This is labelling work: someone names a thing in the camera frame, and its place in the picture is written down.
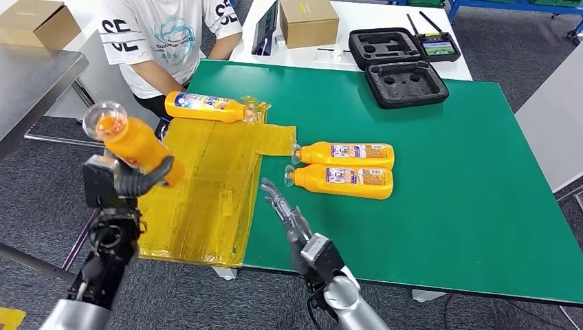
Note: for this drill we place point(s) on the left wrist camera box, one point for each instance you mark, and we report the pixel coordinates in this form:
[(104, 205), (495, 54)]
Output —
[(100, 182)]

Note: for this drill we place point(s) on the black tablet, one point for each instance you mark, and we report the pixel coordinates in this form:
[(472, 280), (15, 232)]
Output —
[(265, 26)]

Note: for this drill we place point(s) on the plain brown cardboard box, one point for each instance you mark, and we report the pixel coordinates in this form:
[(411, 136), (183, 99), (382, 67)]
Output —
[(36, 21)]

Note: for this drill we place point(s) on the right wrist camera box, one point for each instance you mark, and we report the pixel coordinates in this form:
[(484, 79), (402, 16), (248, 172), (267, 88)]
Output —
[(323, 259)]

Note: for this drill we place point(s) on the yellow floor tape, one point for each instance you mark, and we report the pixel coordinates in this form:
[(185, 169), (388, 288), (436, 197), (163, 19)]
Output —
[(9, 319)]

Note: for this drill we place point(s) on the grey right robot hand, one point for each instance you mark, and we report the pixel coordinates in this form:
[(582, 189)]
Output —
[(293, 227)]

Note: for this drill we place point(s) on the small white clip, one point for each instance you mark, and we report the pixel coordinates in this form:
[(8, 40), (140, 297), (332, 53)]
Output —
[(336, 54)]

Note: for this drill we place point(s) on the steel table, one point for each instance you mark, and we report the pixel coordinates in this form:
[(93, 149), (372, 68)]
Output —
[(32, 84)]

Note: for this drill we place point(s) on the cardboard box yellow sticker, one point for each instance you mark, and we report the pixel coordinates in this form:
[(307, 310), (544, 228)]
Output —
[(309, 23)]

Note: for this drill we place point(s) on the person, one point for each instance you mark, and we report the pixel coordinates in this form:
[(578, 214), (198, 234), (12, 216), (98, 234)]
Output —
[(168, 45)]

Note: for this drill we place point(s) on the thin black stylus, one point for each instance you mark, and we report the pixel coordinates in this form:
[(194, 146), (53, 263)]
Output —
[(327, 49)]

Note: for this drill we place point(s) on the black remote controller with antennas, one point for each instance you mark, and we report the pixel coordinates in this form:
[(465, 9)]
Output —
[(437, 48)]

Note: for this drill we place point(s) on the orange detergent bottle clear cap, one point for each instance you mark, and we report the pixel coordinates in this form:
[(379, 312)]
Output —
[(319, 155), (132, 141), (200, 111), (314, 182)]

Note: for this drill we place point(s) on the black foam-lined open case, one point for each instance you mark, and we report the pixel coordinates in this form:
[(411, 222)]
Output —
[(404, 95)]

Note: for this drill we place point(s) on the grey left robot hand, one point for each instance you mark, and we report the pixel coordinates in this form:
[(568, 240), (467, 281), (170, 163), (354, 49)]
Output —
[(145, 184)]

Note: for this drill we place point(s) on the person's right forearm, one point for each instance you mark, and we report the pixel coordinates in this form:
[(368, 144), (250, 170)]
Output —
[(155, 77)]

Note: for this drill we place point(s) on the small white round object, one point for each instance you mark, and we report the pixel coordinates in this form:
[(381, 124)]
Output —
[(279, 40)]

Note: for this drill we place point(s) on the yellow taped cardboard sheet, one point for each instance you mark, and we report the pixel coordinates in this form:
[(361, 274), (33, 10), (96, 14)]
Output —
[(214, 182)]

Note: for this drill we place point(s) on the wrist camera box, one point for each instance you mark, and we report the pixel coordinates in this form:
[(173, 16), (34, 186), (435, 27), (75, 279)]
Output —
[(100, 182), (323, 259)]

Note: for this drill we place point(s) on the person's left forearm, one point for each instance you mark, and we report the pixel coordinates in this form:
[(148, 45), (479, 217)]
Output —
[(223, 48)]

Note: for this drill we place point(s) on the blue metal rack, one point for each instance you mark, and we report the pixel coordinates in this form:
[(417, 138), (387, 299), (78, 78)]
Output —
[(524, 5)]

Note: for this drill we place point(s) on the light grey table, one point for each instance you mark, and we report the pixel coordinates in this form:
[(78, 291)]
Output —
[(555, 125)]

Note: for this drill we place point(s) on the green plastic crate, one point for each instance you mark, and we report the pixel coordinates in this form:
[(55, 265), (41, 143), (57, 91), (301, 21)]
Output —
[(424, 2), (555, 2)]

